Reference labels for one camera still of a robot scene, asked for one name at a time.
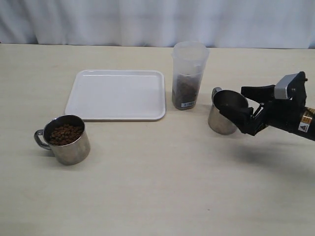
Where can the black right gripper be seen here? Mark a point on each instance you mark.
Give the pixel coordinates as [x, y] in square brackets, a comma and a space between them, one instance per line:
[291, 115]

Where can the steel mug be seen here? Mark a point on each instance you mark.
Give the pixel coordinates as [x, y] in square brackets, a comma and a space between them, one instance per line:
[70, 154]
[216, 121]

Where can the translucent plastic container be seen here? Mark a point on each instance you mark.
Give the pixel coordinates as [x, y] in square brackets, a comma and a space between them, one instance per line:
[189, 61]

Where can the white curtain backdrop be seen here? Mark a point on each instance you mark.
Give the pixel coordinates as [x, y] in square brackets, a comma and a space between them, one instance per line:
[281, 24]

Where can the white plastic tray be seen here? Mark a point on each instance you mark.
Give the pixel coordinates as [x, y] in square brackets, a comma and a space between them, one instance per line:
[117, 95]

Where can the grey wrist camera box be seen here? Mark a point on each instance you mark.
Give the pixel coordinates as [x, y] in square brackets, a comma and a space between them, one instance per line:
[282, 90]

